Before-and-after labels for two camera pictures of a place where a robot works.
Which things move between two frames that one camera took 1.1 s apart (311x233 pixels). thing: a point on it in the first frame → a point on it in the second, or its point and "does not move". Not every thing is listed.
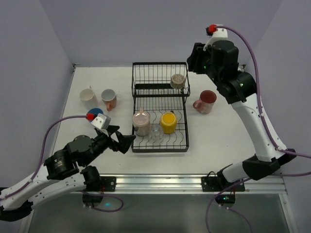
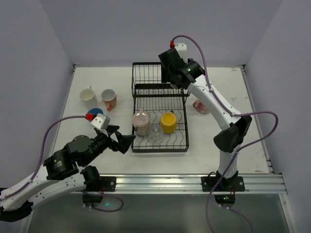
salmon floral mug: [109, 96] does not move
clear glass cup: [156, 132] does not move
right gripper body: [194, 59] → [164, 73]
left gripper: [112, 139] does not move
